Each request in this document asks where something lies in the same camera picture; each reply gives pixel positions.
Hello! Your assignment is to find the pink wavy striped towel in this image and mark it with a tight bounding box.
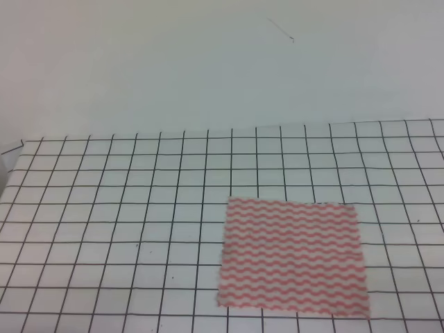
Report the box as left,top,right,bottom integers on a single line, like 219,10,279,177
216,197,370,318

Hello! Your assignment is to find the white grid tablecloth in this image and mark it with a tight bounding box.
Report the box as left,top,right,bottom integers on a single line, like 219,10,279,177
1,120,443,332

